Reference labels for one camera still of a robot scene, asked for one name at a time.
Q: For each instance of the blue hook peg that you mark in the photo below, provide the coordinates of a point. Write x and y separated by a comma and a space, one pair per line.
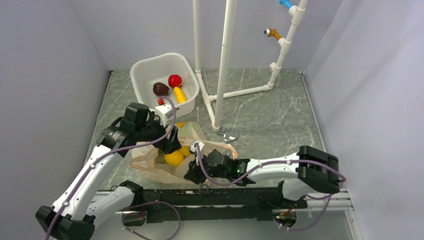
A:
286, 3

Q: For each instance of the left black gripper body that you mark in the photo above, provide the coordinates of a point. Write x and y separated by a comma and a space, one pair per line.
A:
154, 129

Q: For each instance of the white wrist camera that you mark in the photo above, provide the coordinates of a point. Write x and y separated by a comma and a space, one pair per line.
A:
197, 148
164, 113

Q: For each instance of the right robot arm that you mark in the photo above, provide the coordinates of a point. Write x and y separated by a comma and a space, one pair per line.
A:
302, 172

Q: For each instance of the red-handled adjustable wrench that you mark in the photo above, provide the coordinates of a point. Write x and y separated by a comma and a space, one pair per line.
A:
229, 136

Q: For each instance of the dark brown fake fruit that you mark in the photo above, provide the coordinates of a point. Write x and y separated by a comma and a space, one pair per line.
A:
160, 89

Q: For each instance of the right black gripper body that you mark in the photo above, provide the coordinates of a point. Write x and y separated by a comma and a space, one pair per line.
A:
210, 173

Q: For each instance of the white plastic basket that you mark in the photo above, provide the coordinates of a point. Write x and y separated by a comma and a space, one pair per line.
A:
146, 73

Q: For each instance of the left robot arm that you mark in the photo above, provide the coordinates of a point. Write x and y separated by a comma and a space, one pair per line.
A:
74, 215

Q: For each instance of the yellow fake corn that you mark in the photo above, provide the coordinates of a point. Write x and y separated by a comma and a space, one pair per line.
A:
179, 95

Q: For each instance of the red fake apple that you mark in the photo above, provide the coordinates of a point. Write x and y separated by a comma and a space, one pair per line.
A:
175, 80

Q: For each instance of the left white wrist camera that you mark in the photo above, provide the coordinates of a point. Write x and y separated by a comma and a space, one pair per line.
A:
164, 113

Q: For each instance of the silver combination wrench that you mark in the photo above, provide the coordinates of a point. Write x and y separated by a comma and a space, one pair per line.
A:
204, 188

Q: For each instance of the translucent orange plastic bag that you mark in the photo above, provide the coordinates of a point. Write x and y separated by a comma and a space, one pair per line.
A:
151, 163

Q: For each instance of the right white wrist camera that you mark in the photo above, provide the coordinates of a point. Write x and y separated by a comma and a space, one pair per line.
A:
197, 148

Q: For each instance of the yellow fake lemon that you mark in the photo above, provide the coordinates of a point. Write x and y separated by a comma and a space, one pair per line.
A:
174, 159

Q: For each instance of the yellow fake banana bunch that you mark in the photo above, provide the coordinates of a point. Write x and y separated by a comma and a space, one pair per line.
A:
185, 151

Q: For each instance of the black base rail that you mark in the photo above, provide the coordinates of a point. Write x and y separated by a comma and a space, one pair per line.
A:
162, 205

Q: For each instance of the white PVC pipe frame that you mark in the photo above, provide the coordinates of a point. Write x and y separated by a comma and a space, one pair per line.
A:
214, 103

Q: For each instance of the orange hook peg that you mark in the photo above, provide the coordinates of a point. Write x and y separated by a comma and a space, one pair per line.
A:
272, 32

